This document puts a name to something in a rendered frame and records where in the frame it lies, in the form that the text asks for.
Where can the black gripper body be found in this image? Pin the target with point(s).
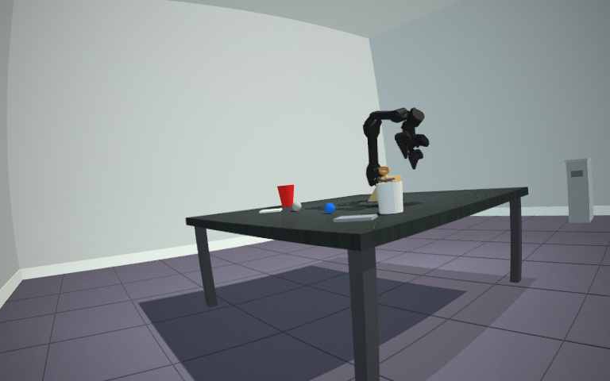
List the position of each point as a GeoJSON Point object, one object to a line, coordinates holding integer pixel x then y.
{"type": "Point", "coordinates": [407, 134]}

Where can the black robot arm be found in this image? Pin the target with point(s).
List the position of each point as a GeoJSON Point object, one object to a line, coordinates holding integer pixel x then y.
{"type": "Point", "coordinates": [411, 119]}

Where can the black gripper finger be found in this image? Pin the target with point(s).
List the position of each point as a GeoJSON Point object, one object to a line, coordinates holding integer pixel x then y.
{"type": "Point", "coordinates": [414, 160]}
{"type": "Point", "coordinates": [403, 144]}

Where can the red plastic cup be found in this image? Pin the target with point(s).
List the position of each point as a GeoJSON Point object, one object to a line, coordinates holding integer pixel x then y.
{"type": "Point", "coordinates": [286, 195]}

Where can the white mug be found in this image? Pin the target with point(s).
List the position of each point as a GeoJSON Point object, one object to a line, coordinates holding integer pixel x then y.
{"type": "Point", "coordinates": [390, 197]}

